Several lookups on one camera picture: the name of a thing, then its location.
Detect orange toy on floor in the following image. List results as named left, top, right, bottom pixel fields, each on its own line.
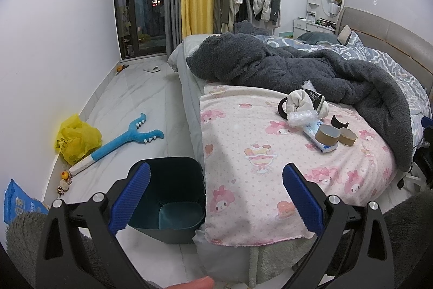
left=116, top=64, right=129, bottom=76

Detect blue tissue packet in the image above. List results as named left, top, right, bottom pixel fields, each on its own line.
left=302, top=120, right=340, bottom=153

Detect pink cartoon print blanket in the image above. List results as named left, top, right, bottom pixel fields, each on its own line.
left=200, top=84, right=396, bottom=246

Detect yellow plastic bag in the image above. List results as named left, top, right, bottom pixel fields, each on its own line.
left=54, top=114, right=102, bottom=166

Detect black ring under socks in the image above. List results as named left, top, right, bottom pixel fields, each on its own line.
left=277, top=97, right=289, bottom=119

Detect small duck keychain toys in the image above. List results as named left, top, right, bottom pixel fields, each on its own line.
left=57, top=171, right=73, bottom=196

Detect blue white patterned duvet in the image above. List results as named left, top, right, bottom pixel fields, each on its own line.
left=257, top=31, right=432, bottom=147

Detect person's left hand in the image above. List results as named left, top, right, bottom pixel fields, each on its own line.
left=166, top=277, right=215, bottom=289

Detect small cardboard tape roll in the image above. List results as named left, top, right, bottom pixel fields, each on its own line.
left=338, top=128, right=357, bottom=147

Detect bubble wrap roll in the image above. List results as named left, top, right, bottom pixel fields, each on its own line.
left=302, top=81, right=316, bottom=92

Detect white sock pair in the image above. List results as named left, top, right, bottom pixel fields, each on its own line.
left=286, top=89, right=330, bottom=119

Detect beige upholstered headboard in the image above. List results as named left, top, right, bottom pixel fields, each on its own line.
left=336, top=7, right=433, bottom=98

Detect black curved plastic piece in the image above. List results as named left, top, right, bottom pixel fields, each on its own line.
left=331, top=115, right=349, bottom=129

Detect white dressing table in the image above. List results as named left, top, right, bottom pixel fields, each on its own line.
left=293, top=0, right=336, bottom=39

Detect white slipper on floor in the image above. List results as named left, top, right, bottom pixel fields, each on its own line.
left=144, top=66, right=161, bottom=73

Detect blue snack bag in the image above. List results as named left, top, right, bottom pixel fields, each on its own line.
left=4, top=179, right=48, bottom=225

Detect blue plush slingshot toy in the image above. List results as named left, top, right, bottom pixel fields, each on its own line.
left=69, top=113, right=164, bottom=177

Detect large cardboard tape roll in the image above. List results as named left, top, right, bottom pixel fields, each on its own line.
left=315, top=124, right=340, bottom=146

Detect dark teal trash bin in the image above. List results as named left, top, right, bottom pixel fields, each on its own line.
left=129, top=156, right=205, bottom=244

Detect dark grey fleece blanket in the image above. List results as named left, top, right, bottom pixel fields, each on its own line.
left=186, top=33, right=413, bottom=171

